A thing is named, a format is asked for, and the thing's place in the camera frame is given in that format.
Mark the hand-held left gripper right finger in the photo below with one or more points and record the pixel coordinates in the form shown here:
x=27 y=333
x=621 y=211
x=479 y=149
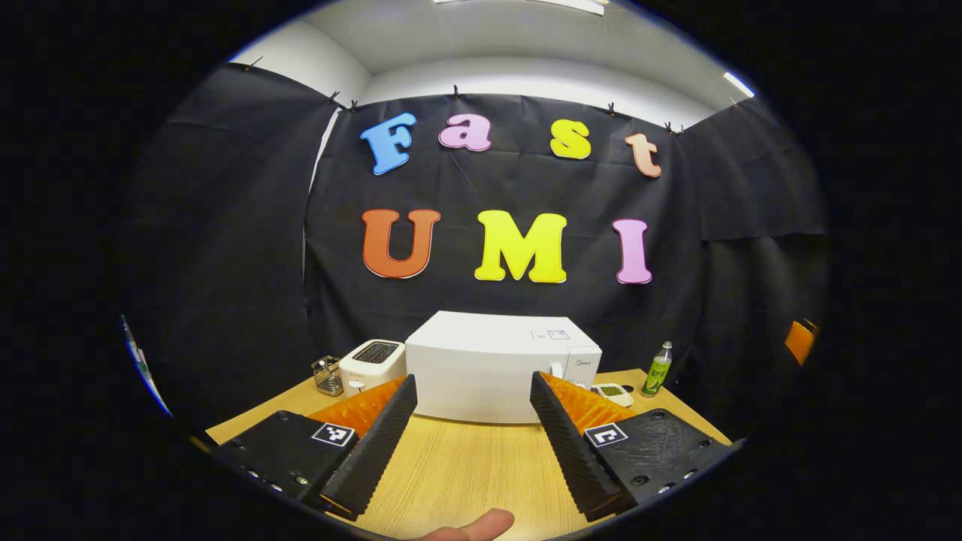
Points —
x=571 y=451

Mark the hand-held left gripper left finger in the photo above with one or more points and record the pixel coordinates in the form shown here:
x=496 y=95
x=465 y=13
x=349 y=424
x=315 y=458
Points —
x=376 y=451

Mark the white toaster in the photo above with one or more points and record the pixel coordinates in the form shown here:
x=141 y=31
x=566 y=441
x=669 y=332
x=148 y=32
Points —
x=372 y=364

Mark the green drink bottle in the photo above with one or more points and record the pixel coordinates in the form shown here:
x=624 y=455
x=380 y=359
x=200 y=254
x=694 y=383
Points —
x=658 y=372

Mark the black backdrop cloth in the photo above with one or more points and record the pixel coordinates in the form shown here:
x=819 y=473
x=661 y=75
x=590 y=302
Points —
x=225 y=225

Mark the white microwave oven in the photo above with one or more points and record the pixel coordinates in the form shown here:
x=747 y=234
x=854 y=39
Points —
x=481 y=368

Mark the long ceiling light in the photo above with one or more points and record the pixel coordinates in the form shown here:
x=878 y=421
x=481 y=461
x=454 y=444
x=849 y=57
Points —
x=526 y=4

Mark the white divided dish of beans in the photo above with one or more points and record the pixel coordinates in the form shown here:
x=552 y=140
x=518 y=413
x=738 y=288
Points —
x=612 y=392

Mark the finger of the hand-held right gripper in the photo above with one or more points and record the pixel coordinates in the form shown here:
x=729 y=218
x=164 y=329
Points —
x=799 y=342

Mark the small ceiling light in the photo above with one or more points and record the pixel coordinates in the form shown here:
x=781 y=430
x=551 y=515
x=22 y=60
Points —
x=739 y=84

